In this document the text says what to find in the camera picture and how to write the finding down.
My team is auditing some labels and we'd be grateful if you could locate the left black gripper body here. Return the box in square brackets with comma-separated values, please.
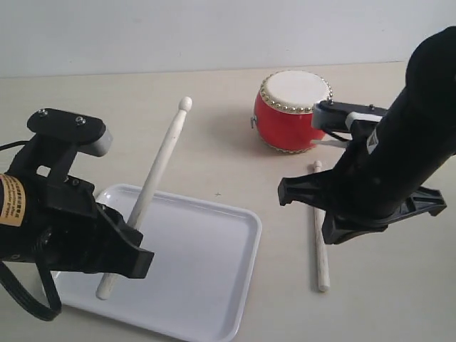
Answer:
[14, 135, 98, 273]

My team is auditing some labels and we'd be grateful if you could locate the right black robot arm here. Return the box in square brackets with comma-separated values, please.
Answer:
[278, 26, 455, 244]

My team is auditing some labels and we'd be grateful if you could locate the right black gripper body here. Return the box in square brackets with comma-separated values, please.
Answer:
[320, 128, 428, 229]

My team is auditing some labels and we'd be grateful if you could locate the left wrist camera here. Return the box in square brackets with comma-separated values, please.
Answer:
[27, 108, 113, 157]

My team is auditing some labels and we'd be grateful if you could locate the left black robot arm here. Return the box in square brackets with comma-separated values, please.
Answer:
[1, 135, 154, 279]

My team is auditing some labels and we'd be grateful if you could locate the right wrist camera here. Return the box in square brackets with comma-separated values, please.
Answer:
[311, 100, 388, 133]

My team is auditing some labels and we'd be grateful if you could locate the small red drum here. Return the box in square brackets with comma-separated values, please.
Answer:
[251, 70, 333, 153]

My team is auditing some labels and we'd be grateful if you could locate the white plastic tray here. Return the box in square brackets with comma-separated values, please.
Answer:
[54, 192, 261, 341]

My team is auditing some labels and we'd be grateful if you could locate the white wooden drumstick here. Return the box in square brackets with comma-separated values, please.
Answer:
[311, 160, 331, 294]
[95, 96, 194, 301]

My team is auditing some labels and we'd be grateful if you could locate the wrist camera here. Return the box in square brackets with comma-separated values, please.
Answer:
[311, 100, 388, 133]
[27, 108, 113, 157]

